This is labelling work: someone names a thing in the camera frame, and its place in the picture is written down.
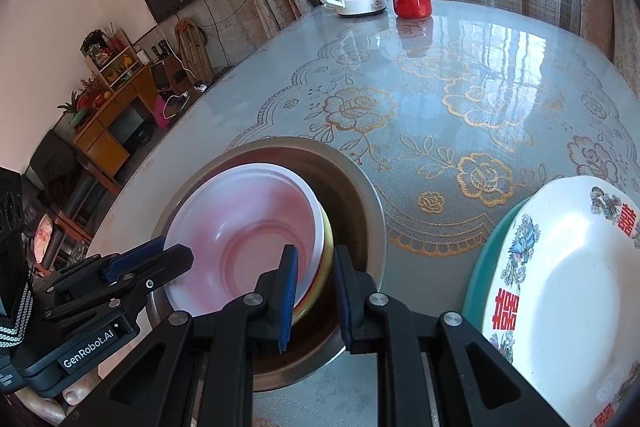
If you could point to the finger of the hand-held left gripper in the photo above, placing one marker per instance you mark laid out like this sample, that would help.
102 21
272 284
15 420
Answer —
135 259
100 304

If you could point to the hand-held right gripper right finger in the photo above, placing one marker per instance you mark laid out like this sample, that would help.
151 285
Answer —
342 302

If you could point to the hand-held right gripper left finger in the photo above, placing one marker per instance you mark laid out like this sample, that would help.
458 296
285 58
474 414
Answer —
289 297

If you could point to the yellow bowl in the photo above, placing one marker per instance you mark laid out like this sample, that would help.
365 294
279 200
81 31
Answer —
326 257

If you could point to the red plastic bowl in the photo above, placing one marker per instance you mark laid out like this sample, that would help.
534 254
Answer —
240 247

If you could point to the stainless steel basin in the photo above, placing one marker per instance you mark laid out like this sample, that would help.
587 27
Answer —
350 207

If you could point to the teal plate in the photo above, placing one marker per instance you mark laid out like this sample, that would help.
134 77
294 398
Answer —
480 277

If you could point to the large phoenix pattern plate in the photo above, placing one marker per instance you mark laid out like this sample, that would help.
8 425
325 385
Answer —
565 307

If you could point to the person's left hand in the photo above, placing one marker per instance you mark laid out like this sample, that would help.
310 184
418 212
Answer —
75 399

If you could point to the low wooden table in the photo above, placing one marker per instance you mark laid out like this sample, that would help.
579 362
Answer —
85 207

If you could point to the wooden cabinet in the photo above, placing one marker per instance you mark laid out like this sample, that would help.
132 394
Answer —
115 117

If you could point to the pink bag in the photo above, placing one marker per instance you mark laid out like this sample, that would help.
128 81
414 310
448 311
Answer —
161 113

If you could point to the green potted plant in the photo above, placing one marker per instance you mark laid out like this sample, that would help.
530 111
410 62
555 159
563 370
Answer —
75 107

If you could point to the wooden folding chair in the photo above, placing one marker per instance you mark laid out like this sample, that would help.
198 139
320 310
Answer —
192 52

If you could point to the gold floral lace table mat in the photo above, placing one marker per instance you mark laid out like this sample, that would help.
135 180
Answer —
450 107

